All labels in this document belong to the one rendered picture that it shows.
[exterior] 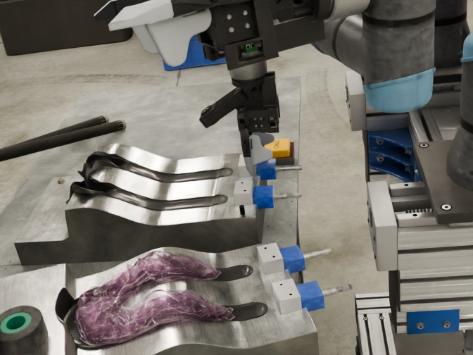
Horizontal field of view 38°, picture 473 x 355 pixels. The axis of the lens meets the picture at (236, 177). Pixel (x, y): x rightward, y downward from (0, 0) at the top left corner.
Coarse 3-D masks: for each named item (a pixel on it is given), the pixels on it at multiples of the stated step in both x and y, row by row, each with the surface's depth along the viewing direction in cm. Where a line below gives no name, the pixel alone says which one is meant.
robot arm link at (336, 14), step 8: (336, 0) 66; (344, 0) 66; (352, 0) 67; (360, 0) 67; (368, 0) 68; (336, 8) 67; (344, 8) 67; (352, 8) 68; (360, 8) 68; (328, 16) 68; (336, 16) 68; (344, 16) 69
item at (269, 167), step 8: (240, 160) 147; (272, 160) 148; (240, 168) 146; (256, 168) 146; (264, 168) 146; (272, 168) 145; (280, 168) 147; (288, 168) 147; (296, 168) 147; (240, 176) 147; (248, 176) 146; (256, 176) 146; (264, 176) 146; (272, 176) 146
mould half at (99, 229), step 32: (160, 160) 157; (192, 160) 157; (224, 160) 154; (64, 192) 157; (160, 192) 146; (192, 192) 145; (224, 192) 142; (32, 224) 147; (64, 224) 145; (96, 224) 137; (128, 224) 137; (160, 224) 136; (192, 224) 135; (224, 224) 135; (256, 224) 134; (32, 256) 143; (64, 256) 142; (96, 256) 142; (128, 256) 141
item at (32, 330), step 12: (12, 312) 109; (24, 312) 109; (36, 312) 108; (0, 324) 107; (12, 324) 108; (24, 324) 106; (36, 324) 106; (0, 336) 104; (12, 336) 104; (24, 336) 104; (36, 336) 105; (0, 348) 105; (12, 348) 104; (24, 348) 105; (36, 348) 106
